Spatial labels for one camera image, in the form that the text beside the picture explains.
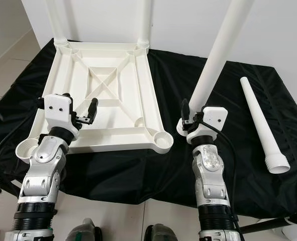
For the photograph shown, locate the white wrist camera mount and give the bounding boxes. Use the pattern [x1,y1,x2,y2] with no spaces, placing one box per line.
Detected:
[186,105,229,146]
[43,93,75,131]

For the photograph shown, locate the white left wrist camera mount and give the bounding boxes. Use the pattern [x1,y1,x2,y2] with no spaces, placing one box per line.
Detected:
[43,93,75,131]

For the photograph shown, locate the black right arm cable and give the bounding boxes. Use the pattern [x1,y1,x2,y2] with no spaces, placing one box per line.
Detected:
[197,119,240,227]

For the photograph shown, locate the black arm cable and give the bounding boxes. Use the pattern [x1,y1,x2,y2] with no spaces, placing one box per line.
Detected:
[197,119,240,227]
[0,98,48,187]

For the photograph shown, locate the black table cloth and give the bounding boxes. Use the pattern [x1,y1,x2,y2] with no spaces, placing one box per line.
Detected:
[0,38,297,224]

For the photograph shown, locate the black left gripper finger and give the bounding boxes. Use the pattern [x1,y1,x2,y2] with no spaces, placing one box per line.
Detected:
[87,98,100,124]

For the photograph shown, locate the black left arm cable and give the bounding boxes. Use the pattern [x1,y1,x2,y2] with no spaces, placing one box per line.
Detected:
[0,98,48,187]

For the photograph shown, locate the grey right robot foot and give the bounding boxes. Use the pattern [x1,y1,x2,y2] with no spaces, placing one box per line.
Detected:
[143,223,179,241]

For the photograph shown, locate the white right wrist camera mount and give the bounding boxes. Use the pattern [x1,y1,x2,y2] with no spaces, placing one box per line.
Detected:
[186,105,229,146]

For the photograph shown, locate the white plastic children table top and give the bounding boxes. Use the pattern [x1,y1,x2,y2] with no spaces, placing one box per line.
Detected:
[16,40,175,164]

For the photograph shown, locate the grey left robot foot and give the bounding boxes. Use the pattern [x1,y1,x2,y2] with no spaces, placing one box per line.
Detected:
[70,217,101,241]

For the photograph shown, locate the grey robot foot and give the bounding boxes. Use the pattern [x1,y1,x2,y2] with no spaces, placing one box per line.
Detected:
[70,217,101,241]
[143,223,179,241]

